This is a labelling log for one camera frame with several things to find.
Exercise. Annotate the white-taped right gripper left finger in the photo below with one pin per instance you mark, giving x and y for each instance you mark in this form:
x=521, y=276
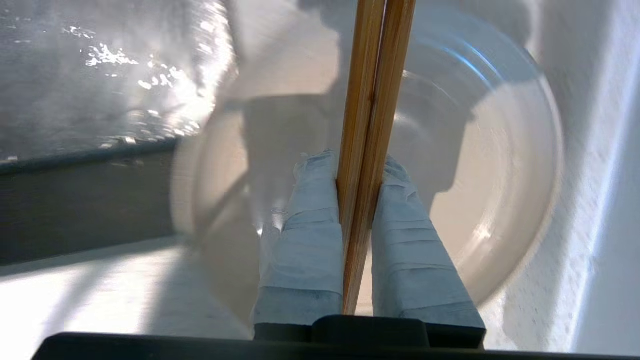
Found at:
x=305, y=260

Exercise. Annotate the stainless steel sink basin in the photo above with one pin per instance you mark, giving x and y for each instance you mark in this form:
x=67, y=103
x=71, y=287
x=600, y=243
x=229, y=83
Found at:
x=75, y=100

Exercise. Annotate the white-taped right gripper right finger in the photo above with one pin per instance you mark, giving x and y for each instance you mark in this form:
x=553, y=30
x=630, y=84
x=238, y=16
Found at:
x=410, y=265

